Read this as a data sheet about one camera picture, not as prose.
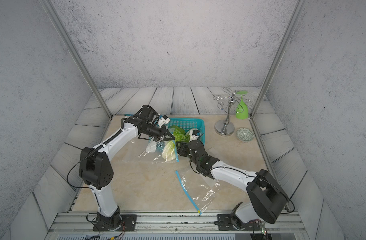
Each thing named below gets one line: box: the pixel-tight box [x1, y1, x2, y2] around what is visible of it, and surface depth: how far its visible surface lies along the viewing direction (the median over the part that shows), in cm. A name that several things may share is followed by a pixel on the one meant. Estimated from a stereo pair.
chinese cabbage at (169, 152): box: [161, 140, 177, 161], surface depth 83 cm
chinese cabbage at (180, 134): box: [171, 125, 191, 142], surface depth 84 cm
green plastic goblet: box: [235, 90, 249, 120], surface depth 90 cm
